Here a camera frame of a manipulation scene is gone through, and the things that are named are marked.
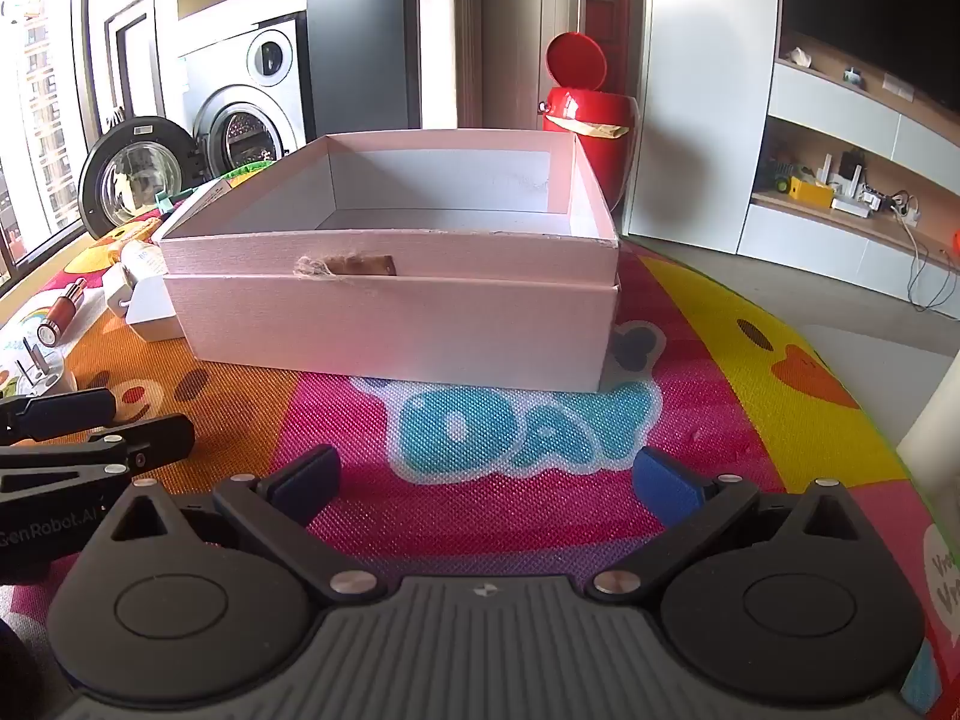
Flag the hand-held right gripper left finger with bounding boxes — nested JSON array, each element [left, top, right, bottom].
[[111, 444, 380, 605]]

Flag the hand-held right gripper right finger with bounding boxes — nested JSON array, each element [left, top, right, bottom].
[[589, 446, 863, 605]]

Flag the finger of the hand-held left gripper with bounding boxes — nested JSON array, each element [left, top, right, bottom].
[[0, 388, 117, 445], [0, 414, 196, 497]]

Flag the pink cardboard box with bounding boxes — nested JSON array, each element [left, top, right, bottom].
[[154, 129, 622, 393]]

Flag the white power plug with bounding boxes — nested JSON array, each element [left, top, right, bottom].
[[0, 337, 72, 398]]

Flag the brown metal-capped bottle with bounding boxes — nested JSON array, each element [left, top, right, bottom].
[[37, 277, 87, 346]]

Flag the white power adapter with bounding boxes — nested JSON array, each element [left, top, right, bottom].
[[105, 266, 185, 342]]

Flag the colourful cartoon play mat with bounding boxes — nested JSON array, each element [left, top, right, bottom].
[[0, 210, 960, 720]]

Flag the small white tube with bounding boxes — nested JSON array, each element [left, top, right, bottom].
[[116, 236, 170, 278]]

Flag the white upright object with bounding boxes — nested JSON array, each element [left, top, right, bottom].
[[896, 345, 960, 496]]

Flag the window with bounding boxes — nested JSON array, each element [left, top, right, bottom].
[[0, 0, 98, 263]]

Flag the yellow box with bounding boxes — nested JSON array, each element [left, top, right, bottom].
[[787, 176, 835, 209]]

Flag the green toy tractor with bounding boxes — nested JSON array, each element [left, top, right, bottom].
[[761, 157, 800, 194]]

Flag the white router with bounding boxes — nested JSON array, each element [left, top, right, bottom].
[[814, 154, 863, 200]]

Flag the silver washing machine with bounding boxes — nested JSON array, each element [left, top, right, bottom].
[[77, 11, 312, 237]]

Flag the red swing-lid trash bin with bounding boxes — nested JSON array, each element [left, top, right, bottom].
[[541, 31, 638, 212]]

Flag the white tall cabinet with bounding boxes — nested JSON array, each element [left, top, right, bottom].
[[622, 0, 781, 252]]

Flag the white shelf unit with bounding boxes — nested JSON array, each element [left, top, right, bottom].
[[739, 30, 960, 308]]

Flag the dark grey door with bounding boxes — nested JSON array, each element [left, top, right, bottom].
[[304, 0, 421, 143]]

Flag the black television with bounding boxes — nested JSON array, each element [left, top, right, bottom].
[[780, 0, 960, 117]]

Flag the thin loose cables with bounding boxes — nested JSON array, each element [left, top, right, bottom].
[[892, 195, 953, 312]]

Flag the red wall hanging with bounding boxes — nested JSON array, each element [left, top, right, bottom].
[[585, 0, 631, 102]]

